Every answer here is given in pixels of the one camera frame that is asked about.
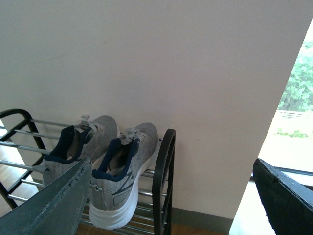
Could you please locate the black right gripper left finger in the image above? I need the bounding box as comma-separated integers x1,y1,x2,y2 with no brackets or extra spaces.
0,158,92,235

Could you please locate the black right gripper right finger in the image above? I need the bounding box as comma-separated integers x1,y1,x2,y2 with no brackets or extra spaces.
252,158,313,235

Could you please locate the grey knit sneaker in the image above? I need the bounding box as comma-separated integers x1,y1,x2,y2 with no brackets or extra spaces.
89,123,158,230
37,115,118,186

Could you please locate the black metal shoe rack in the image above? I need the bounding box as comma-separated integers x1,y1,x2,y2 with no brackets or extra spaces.
0,109,176,235

